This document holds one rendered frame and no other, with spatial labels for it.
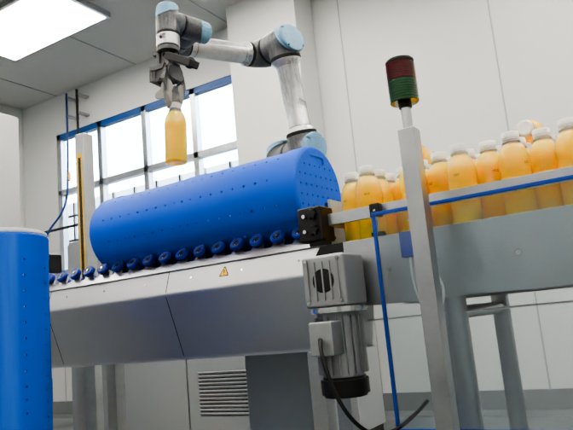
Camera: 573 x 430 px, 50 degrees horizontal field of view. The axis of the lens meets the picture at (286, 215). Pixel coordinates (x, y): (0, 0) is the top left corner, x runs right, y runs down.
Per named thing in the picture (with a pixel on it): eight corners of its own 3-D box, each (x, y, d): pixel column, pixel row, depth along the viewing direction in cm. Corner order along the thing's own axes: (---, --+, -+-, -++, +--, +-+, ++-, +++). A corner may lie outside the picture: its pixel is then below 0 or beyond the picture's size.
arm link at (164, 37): (184, 37, 202) (167, 27, 195) (184, 50, 201) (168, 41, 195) (166, 43, 206) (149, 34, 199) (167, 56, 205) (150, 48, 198)
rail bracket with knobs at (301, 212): (316, 250, 168) (313, 212, 170) (340, 246, 164) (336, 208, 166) (298, 248, 160) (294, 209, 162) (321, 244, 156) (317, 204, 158)
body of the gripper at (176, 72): (164, 91, 204) (164, 57, 206) (185, 84, 199) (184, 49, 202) (148, 84, 197) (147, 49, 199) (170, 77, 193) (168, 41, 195)
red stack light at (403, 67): (394, 89, 141) (391, 72, 141) (420, 81, 137) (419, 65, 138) (382, 81, 135) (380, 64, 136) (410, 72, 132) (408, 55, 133)
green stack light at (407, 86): (396, 110, 140) (394, 90, 141) (424, 102, 136) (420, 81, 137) (385, 103, 134) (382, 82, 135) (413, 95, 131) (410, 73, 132)
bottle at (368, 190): (364, 244, 163) (355, 176, 166) (390, 241, 161) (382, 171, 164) (358, 241, 156) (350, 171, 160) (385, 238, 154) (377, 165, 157)
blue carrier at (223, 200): (148, 273, 242) (143, 202, 247) (347, 240, 196) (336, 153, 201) (89, 274, 218) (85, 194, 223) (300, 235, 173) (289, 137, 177)
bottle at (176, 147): (188, 161, 189) (187, 103, 193) (165, 161, 188) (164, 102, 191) (187, 167, 196) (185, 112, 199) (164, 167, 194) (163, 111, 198)
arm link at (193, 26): (196, 31, 218) (168, 23, 211) (213, 18, 210) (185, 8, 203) (196, 53, 217) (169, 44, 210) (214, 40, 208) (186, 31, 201)
